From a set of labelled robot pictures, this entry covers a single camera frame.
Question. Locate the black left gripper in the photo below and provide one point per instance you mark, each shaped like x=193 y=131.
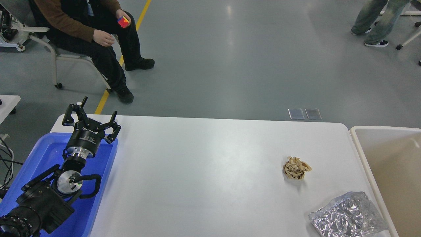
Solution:
x=85 y=138

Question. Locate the colourful puzzle cube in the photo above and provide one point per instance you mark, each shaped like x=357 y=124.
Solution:
x=123 y=22

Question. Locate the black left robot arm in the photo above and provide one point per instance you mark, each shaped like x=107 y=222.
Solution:
x=46 y=200

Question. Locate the person's right hand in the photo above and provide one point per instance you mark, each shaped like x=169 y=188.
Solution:
x=103 y=38

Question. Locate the person's left hand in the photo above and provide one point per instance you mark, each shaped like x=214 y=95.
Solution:
x=120 y=12

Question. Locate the blue plastic bin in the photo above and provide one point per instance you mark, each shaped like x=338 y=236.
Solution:
x=48 y=152

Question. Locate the white side table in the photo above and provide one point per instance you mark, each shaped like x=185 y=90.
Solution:
x=9 y=102

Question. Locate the person in brown sweater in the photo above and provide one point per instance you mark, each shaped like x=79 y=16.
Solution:
x=71 y=26

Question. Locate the white equipment cart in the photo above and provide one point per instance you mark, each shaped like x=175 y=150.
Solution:
x=15 y=16

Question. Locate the grey office chair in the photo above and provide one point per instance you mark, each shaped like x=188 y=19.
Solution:
x=37 y=34

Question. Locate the left floor plate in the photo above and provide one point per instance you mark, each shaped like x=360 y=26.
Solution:
x=296 y=114

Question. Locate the floor plate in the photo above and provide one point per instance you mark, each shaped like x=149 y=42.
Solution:
x=313 y=114
x=296 y=114

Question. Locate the crumpled brown paper ball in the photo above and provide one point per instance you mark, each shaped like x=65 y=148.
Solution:
x=294 y=168

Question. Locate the right floor plate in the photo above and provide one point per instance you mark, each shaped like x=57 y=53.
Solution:
x=313 y=114

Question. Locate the crumpled silver foil bag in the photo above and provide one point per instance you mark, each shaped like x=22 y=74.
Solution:
x=352 y=214

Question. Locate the beige plastic bin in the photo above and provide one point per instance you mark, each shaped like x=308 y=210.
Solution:
x=391 y=158

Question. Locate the person in jeans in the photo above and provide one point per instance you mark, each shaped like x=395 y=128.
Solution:
x=376 y=19

